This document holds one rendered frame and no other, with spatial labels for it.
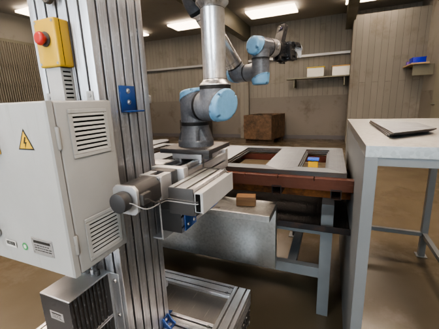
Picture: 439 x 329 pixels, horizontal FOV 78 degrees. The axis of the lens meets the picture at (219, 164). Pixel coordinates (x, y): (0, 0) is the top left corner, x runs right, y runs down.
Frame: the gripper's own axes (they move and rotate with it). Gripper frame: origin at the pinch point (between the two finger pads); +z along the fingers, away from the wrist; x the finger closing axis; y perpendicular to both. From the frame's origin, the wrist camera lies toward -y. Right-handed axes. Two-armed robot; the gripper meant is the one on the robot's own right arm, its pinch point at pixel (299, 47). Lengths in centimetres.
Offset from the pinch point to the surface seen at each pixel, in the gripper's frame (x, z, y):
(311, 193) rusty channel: -6, 9, 76
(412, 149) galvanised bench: 50, -20, 49
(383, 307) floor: 19, 36, 150
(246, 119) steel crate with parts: -465, 453, 10
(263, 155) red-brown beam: -64, 40, 59
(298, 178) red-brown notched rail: -3, -7, 64
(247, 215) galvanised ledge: -15, -35, 77
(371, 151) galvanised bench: 39, -25, 48
